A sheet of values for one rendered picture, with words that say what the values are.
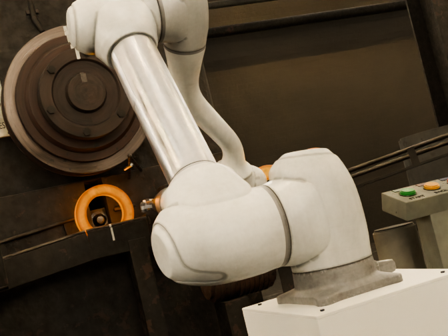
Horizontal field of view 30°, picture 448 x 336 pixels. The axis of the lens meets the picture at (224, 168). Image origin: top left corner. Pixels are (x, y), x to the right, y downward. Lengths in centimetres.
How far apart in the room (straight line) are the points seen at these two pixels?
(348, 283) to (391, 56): 913
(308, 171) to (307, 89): 842
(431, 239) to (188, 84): 73
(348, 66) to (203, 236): 889
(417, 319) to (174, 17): 84
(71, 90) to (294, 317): 129
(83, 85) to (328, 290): 128
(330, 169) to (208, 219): 25
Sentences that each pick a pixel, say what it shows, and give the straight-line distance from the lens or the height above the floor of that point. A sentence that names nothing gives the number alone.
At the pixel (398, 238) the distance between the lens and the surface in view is 229.
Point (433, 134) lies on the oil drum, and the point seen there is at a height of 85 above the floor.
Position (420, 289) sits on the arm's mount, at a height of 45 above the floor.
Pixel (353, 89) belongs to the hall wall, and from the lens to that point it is 1021.
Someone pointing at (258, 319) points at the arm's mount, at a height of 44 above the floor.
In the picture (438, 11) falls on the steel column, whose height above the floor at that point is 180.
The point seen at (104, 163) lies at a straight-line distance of 262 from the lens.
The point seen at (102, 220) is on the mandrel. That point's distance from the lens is 271.
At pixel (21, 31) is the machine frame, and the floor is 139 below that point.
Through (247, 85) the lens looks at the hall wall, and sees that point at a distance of 961.
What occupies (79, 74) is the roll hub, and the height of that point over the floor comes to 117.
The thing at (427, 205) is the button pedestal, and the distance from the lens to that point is 216.
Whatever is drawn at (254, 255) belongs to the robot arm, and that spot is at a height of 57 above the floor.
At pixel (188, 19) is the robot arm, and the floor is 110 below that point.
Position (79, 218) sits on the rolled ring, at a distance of 261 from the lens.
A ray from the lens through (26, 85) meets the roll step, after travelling 260.
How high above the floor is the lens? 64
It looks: 4 degrees up
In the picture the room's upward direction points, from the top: 13 degrees counter-clockwise
